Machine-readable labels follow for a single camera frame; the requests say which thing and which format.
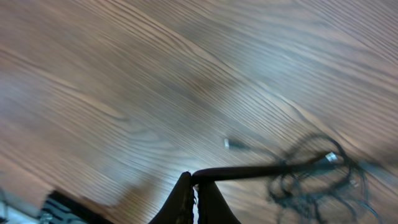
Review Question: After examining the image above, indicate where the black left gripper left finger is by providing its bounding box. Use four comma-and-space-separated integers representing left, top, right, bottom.
149, 172, 195, 224

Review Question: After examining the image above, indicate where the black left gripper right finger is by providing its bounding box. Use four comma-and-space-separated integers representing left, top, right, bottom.
198, 182, 241, 224

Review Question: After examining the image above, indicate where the black thin USB cable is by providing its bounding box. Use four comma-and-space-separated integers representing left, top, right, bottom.
267, 133, 382, 224

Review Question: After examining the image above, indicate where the black USB cable thick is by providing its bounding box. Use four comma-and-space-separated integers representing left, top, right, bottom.
192, 162, 344, 185

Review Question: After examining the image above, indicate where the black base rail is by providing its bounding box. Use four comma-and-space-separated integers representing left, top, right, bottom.
0, 189, 113, 224

